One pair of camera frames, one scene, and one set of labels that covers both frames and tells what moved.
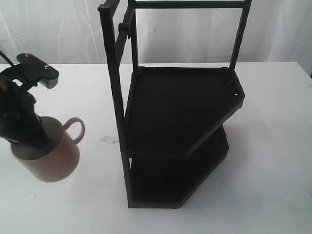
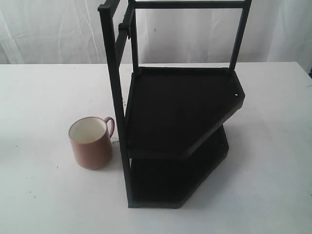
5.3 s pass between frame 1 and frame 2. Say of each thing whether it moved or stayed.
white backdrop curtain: stayed
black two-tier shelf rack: stayed
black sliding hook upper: stayed
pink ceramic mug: moved
